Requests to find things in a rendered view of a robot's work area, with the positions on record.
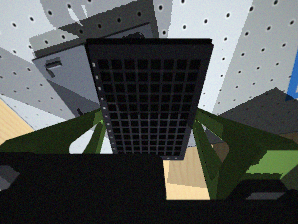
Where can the blue tape outline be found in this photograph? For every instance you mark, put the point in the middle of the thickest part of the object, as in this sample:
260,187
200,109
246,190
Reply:
293,82

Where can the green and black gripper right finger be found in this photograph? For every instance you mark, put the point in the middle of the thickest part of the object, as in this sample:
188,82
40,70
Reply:
253,153

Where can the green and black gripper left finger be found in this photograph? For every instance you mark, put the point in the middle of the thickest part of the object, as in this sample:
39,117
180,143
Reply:
57,138

